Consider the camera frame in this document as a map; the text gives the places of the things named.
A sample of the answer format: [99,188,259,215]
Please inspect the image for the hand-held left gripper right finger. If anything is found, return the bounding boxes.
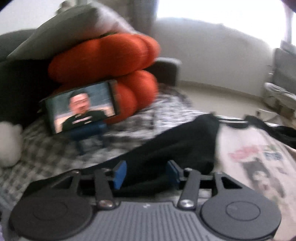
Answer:
[166,160,245,211]

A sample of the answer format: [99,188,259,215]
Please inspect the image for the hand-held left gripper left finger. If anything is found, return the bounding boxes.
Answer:
[53,160,127,210]

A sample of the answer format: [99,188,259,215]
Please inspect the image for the black t-shirt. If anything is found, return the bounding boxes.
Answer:
[81,113,296,193]

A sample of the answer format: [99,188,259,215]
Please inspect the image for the cream printed t-shirt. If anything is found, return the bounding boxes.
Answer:
[213,122,296,241]

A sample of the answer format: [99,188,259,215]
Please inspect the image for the blue phone stand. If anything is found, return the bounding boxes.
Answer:
[69,123,109,154]

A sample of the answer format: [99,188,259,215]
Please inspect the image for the grey checked blanket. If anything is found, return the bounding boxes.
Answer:
[0,85,204,209]

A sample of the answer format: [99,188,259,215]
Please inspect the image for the smartphone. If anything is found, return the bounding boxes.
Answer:
[39,80,122,135]

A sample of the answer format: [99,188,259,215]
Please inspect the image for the white plush toy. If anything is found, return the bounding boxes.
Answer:
[0,122,23,168]

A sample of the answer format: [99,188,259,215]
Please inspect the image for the orange knot cushion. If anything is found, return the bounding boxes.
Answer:
[47,34,161,126]

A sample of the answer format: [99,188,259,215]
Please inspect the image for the grey sofa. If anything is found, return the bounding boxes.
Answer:
[0,29,181,130]

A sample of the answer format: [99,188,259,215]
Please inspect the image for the white striped pillow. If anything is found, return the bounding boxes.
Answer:
[7,5,139,61]

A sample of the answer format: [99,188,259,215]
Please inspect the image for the grey curtain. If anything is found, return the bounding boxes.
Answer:
[129,0,158,39]

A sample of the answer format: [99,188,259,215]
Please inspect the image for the bright window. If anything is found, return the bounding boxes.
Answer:
[157,0,287,47]

